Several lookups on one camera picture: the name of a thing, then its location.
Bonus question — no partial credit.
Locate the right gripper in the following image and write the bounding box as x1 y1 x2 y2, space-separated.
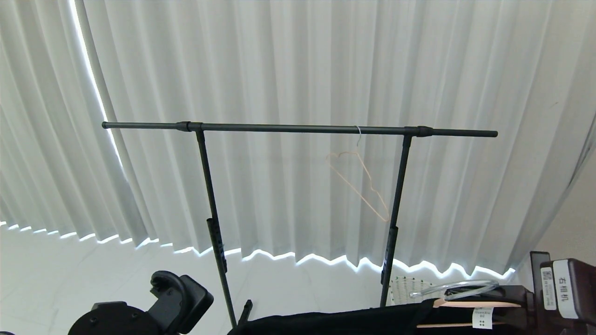
530 251 559 335

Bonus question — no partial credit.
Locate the pink clothes hanger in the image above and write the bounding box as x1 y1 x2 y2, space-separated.
326 126 390 223
410 279 522 329

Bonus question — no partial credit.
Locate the black garment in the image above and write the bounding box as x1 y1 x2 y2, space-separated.
227 298 531 335

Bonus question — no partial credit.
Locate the white laundry basket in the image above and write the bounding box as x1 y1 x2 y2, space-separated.
390 276 450 306

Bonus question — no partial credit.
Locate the black clothes rack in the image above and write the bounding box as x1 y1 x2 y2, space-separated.
102 121 498 327

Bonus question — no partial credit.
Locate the white curtain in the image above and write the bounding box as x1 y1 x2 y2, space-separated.
0 0 596 281

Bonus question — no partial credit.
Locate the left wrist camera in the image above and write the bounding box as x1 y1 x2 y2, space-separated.
149 275 215 335

